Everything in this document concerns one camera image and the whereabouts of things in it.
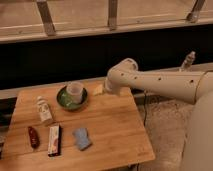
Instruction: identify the dark red pepper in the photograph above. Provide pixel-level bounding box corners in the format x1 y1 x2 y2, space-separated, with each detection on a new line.
28 126 40 149

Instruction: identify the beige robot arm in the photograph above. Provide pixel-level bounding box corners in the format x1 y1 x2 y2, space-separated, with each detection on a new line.
94 58 213 171

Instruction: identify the clear plastic cup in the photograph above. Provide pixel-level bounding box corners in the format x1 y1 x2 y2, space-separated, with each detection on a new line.
66 81 84 104

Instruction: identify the wooden table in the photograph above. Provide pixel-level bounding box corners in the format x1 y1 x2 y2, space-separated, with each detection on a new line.
0 81 155 171

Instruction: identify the blue sponge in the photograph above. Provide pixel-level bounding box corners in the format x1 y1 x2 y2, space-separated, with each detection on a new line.
73 128 92 151

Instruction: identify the white plastic bottle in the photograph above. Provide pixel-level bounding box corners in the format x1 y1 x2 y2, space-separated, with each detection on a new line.
37 96 54 125

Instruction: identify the black and white box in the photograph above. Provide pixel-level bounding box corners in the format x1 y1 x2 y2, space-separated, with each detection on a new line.
48 125 61 157

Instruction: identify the clear bottle on ledge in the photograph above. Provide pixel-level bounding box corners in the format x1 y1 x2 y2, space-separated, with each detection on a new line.
179 51 195 71

